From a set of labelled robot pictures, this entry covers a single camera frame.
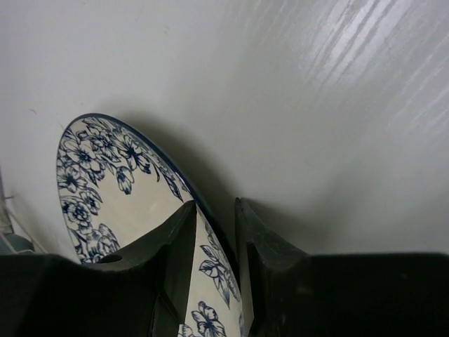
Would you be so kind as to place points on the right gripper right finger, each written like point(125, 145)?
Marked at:
point(288, 292)

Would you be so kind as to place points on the wire dish rack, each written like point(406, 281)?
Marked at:
point(10, 224)

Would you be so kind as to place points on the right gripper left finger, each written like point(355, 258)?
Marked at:
point(139, 290)

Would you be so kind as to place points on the square teal plate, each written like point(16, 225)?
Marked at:
point(12, 244)

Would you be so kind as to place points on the blue floral white plate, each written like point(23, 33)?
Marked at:
point(114, 186)

